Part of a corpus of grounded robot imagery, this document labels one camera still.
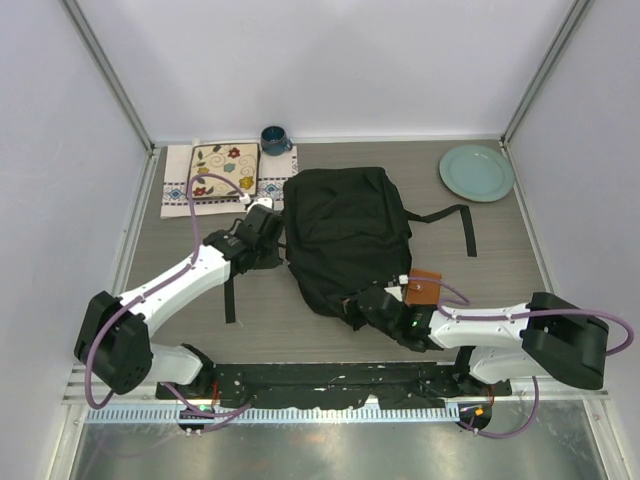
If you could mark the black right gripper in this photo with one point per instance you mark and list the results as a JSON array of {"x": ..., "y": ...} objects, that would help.
[{"x": 351, "y": 312}]

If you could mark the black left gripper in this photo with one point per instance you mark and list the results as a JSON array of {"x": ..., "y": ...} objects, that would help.
[{"x": 272, "y": 259}]

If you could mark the black fabric backpack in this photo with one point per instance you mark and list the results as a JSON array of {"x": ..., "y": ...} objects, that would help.
[{"x": 346, "y": 230}]

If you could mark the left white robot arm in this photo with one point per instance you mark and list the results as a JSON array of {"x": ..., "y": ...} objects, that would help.
[{"x": 115, "y": 339}]

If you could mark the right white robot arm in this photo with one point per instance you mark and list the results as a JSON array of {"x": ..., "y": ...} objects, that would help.
[{"x": 544, "y": 336}]

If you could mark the brown leather wallet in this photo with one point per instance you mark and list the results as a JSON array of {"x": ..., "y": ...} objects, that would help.
[{"x": 423, "y": 288}]

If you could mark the white patterned placemat cloth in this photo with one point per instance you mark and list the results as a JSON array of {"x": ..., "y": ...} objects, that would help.
[{"x": 273, "y": 172}]

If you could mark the square floral ceramic plate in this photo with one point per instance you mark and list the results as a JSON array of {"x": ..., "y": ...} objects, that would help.
[{"x": 223, "y": 168}]

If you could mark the blue ceramic mug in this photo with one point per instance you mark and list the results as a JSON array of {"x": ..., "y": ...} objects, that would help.
[{"x": 275, "y": 141}]

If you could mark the round teal plate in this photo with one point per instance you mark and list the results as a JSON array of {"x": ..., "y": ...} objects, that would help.
[{"x": 476, "y": 173}]

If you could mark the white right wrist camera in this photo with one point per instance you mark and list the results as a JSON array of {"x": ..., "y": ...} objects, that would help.
[{"x": 397, "y": 287}]

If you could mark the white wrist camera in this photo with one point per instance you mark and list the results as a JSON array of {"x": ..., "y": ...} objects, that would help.
[
  {"x": 397, "y": 287},
  {"x": 250, "y": 203}
]

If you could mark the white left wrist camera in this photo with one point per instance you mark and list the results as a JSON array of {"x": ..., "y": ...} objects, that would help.
[{"x": 250, "y": 203}]

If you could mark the white slotted cable duct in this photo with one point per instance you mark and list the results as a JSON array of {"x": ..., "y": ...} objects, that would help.
[{"x": 369, "y": 413}]

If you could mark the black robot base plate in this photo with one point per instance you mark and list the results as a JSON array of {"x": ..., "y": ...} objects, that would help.
[{"x": 400, "y": 385}]

